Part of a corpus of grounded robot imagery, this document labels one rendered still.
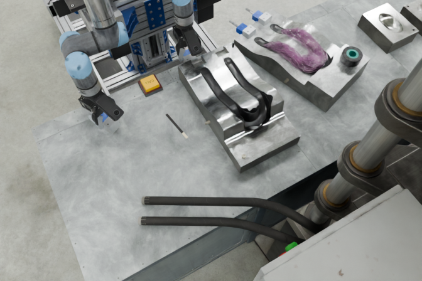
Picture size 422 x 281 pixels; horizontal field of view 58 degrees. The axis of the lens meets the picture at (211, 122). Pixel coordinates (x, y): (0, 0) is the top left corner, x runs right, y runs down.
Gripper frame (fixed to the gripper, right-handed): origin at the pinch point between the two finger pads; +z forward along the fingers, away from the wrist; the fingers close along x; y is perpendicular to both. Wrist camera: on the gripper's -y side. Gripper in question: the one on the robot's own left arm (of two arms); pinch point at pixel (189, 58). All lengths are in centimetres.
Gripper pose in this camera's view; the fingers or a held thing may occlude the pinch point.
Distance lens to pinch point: 163.7
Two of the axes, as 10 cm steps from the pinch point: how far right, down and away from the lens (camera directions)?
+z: 0.1, 5.0, 8.7
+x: -8.9, 3.9, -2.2
